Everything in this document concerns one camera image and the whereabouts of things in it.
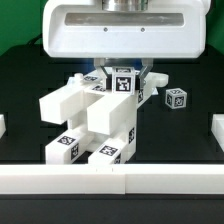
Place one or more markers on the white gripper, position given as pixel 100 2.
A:
pixel 86 29

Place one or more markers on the white tagged block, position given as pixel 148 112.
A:
pixel 123 80

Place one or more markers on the white chair seat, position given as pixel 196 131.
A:
pixel 113 133

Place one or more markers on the white tagged cube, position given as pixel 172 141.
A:
pixel 175 98

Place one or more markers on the white chair back frame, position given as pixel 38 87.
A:
pixel 84 101

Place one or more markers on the white part right edge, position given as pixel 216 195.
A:
pixel 218 129

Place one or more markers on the white part edge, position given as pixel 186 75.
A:
pixel 2 125
pixel 218 129

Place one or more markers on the white part left edge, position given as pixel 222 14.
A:
pixel 2 125

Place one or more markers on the white front rail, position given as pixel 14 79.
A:
pixel 112 179

